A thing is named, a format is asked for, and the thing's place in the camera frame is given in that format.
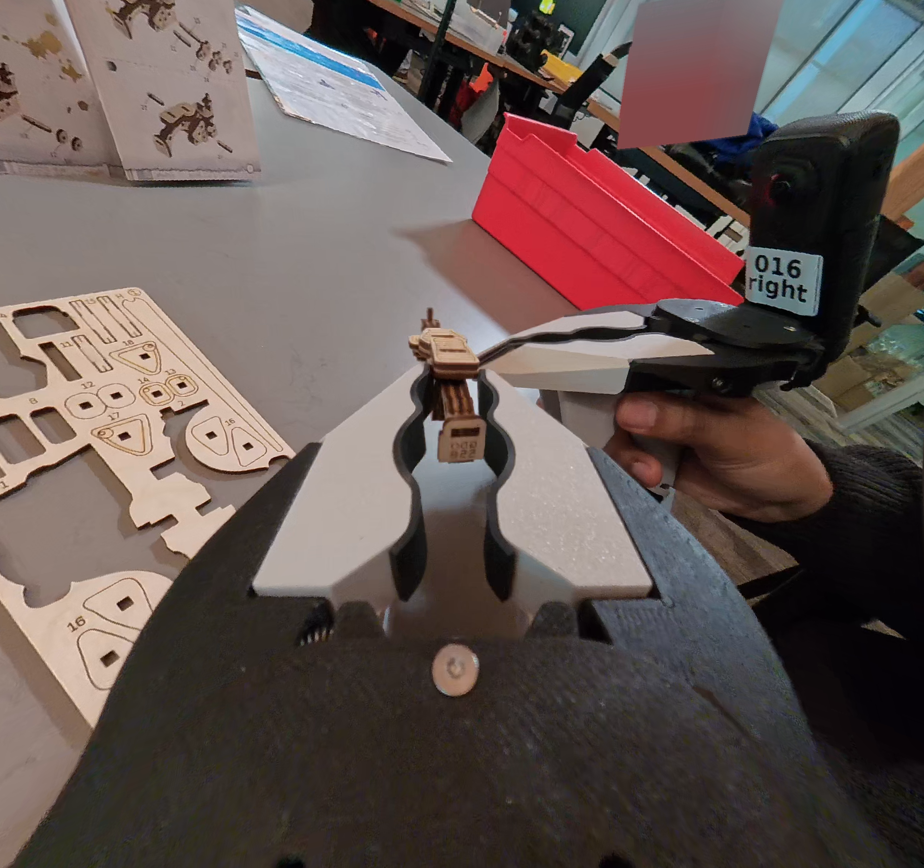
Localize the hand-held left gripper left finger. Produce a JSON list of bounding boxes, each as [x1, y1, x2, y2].
[[251, 366, 428, 603]]

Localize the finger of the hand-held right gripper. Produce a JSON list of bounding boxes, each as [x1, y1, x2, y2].
[[498, 337, 716, 394], [476, 308, 655, 368]]

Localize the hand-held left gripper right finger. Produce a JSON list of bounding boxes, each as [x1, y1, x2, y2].
[[480, 370, 654, 603]]

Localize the wooden model assembly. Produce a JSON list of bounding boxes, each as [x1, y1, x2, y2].
[[408, 308, 486, 465]]

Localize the wooden puzzle sheet with cutouts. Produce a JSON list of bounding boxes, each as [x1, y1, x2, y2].
[[0, 286, 297, 728]]

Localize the grey desk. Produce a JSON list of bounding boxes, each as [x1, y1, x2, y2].
[[0, 81, 600, 862]]

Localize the person's right hand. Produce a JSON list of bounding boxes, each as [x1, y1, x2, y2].
[[603, 395, 836, 518]]

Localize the red storage bin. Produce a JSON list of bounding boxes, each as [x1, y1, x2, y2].
[[471, 113, 746, 311]]

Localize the laminated paper sheet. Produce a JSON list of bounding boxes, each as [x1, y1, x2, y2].
[[237, 5, 453, 163]]

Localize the white instruction booklet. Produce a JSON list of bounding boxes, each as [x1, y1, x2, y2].
[[0, 0, 261, 181]]

